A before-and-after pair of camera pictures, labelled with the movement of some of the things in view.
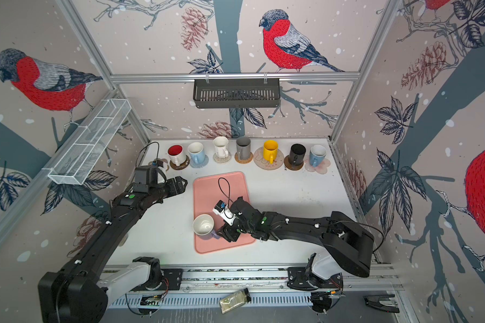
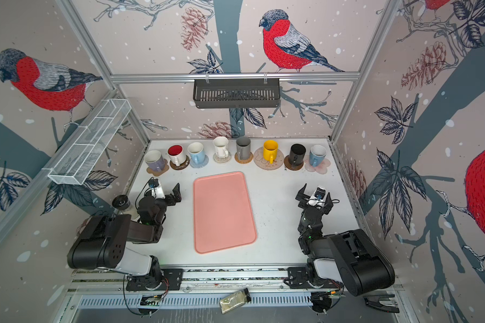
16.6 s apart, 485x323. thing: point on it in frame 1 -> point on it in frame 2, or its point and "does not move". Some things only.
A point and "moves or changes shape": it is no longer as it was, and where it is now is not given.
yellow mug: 270,151 does not move
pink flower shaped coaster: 321,169 does not move
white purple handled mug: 203,225 -> 155,160
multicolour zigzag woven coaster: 221,160 does not move
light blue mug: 196,151 does not move
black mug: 296,154 does not move
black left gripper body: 170,188 -> 170,202
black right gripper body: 233,232 -> 304,202
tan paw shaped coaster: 165,161 moves or changes shape
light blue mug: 317,155 does not move
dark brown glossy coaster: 182,166 does not move
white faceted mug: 221,143 does not move
